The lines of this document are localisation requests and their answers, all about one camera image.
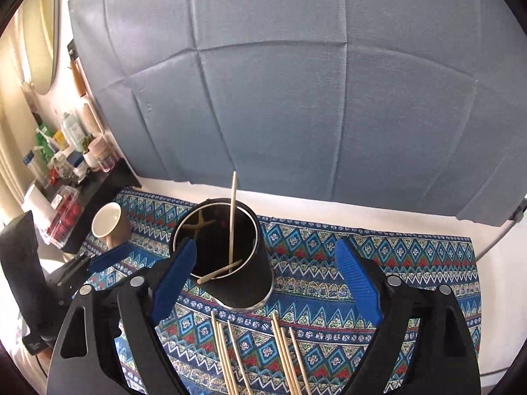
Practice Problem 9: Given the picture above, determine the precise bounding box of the black cylindrical utensil holder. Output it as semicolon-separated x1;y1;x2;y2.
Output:
170;198;276;310

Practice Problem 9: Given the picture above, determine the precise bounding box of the white pump bottle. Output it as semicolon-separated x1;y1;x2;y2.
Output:
62;113;85;153

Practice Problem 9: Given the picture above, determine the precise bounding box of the blue capped clear bottle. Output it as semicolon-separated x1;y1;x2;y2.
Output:
22;150;42;182

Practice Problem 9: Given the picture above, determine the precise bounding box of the bunch of wooden chopsticks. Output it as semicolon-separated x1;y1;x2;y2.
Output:
210;310;314;395

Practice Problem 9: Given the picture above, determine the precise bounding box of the metal backdrop stand pole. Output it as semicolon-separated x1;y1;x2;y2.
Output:
473;191;527;262

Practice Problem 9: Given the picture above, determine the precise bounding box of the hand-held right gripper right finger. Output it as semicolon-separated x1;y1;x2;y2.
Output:
333;236;482;395

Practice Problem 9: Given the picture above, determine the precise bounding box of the beige ceramic mug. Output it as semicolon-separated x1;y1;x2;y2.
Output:
91;202;133;251

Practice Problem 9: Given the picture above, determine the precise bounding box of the black side shelf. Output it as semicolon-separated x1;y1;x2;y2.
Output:
41;158;141;256

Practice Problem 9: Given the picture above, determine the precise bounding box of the wooden brush handle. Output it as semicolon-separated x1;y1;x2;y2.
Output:
70;49;88;96

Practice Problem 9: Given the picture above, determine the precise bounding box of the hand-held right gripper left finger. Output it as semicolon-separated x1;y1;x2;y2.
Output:
46;239;198;395

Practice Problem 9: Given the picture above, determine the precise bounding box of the oval wall mirror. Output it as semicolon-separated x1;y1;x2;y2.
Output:
22;0;58;95

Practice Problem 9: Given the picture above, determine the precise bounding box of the pink lidded jar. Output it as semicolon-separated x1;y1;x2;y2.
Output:
88;136;114;173

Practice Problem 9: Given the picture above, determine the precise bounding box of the green and white packet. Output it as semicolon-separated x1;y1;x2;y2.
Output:
35;127;56;161

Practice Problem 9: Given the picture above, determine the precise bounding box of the grey-blue backdrop cloth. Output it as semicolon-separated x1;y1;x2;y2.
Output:
67;0;527;228

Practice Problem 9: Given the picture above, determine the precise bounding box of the clear box of strawberries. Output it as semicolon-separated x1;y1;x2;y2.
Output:
45;185;81;250

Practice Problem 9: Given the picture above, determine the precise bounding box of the pale bamboo chopstick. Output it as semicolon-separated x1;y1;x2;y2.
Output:
197;259;244;284
228;171;238;270

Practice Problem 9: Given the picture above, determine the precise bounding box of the small potted succulent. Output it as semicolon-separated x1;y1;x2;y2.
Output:
80;136;101;169

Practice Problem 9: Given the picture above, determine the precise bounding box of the blue patterned table cloth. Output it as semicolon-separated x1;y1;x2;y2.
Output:
78;187;482;395

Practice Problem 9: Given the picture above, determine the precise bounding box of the white paper pack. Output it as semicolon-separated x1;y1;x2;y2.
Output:
22;183;56;223

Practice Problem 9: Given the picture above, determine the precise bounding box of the wooden paddle hairbrush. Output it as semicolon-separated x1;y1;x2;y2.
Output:
82;99;103;136

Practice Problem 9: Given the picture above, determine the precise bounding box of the blue and white small box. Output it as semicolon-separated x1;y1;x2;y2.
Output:
70;152;89;177

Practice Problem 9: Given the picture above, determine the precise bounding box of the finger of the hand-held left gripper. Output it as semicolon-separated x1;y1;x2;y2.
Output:
88;243;133;274

